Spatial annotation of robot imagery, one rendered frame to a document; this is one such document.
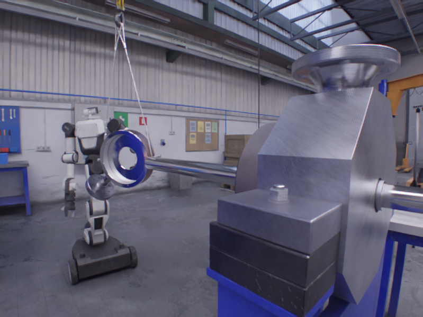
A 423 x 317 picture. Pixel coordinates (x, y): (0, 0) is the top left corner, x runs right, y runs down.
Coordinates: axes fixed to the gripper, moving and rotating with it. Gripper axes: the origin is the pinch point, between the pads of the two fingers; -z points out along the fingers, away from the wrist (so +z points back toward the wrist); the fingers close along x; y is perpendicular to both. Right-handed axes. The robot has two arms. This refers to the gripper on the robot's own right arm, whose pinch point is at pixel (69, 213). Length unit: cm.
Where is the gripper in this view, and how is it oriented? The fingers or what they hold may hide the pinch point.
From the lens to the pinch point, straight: 236.3
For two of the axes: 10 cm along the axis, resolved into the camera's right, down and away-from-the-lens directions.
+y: 9.9, -0.9, 0.4
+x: 0.2, -2.4, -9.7
